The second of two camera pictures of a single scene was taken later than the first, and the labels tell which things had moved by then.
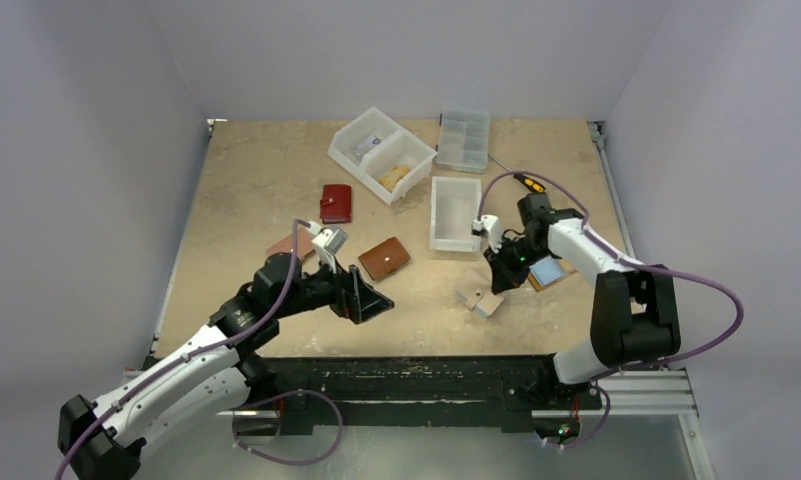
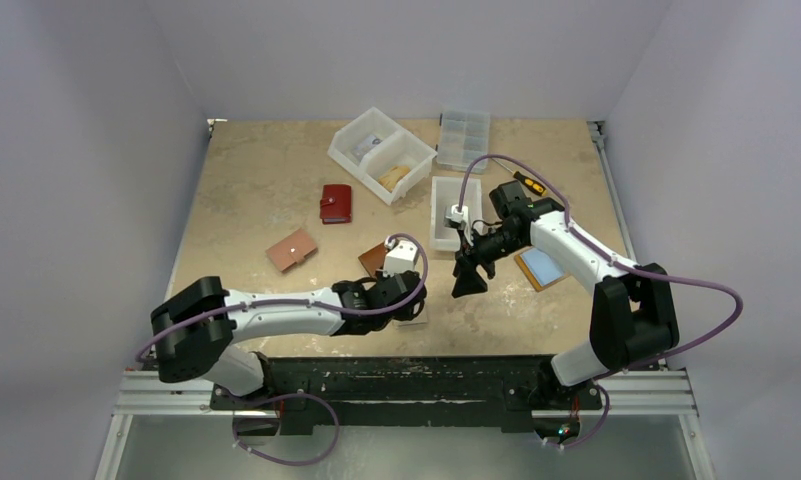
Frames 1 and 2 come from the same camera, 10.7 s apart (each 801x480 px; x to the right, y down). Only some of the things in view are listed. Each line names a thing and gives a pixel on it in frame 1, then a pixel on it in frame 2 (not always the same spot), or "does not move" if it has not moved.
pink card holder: (305, 244) does not move
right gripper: (506, 258) → (476, 254)
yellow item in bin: (389, 180) does not move
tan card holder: (549, 271) does not move
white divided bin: (385, 155) does not move
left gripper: (351, 296) → (380, 279)
